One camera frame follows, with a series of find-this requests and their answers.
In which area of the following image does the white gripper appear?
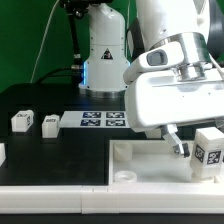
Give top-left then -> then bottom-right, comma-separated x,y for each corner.
125,69 -> 224,158

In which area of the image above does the white square table top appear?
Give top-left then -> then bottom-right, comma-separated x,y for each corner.
109,140 -> 224,192

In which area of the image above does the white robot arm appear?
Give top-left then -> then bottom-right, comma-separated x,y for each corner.
124,0 -> 224,157

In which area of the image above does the white marker sheet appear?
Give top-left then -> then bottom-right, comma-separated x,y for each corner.
60,111 -> 129,128

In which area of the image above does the white U-shaped obstacle fence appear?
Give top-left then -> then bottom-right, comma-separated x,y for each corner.
0,142 -> 224,215

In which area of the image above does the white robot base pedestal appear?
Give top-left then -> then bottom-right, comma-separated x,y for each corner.
79,3 -> 130,98

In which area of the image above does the black cable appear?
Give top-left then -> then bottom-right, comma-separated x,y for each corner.
34,6 -> 84,84

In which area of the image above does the white cable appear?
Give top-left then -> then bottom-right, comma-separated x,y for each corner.
29,0 -> 62,84

